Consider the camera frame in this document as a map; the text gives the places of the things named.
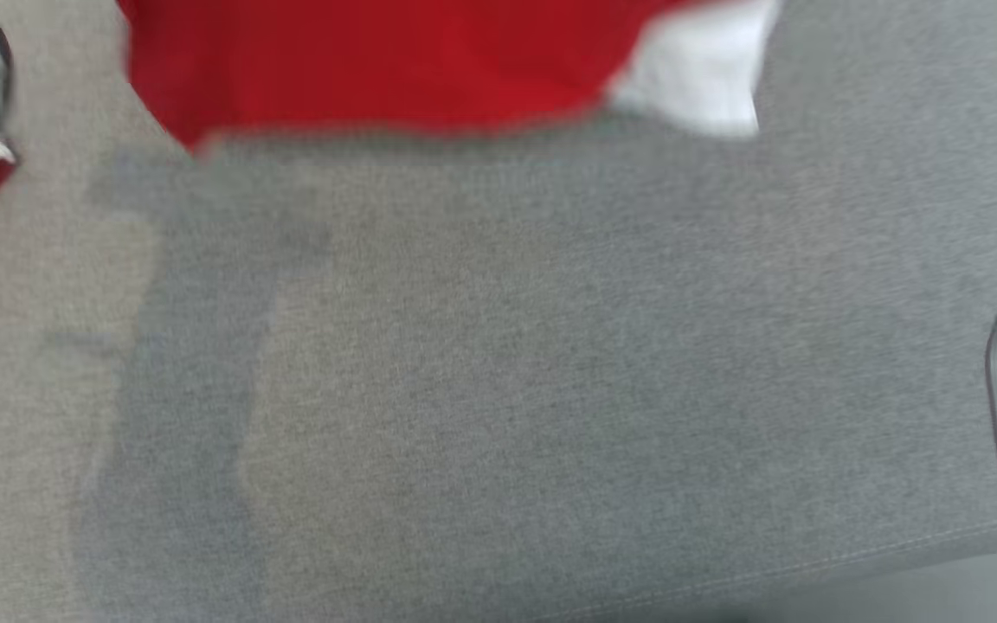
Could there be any red shirt with white sleeves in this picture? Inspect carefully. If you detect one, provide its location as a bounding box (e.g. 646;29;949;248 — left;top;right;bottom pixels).
116;0;785;155

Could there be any grey fabric sofa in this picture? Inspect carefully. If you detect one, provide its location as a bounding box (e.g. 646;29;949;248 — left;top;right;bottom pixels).
0;0;997;623

